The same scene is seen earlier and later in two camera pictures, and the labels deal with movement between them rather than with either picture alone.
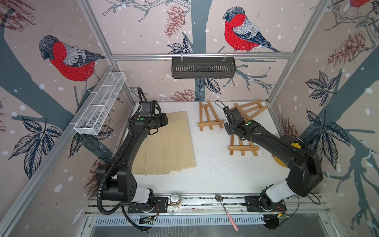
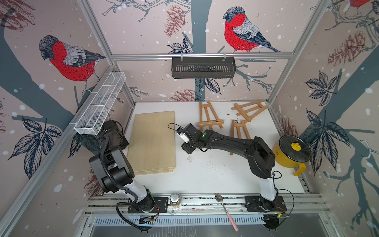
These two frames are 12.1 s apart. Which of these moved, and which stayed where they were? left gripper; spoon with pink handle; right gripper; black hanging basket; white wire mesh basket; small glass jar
Moved: left gripper; right gripper
Stayed: white wire mesh basket; black hanging basket; spoon with pink handle; small glass jar
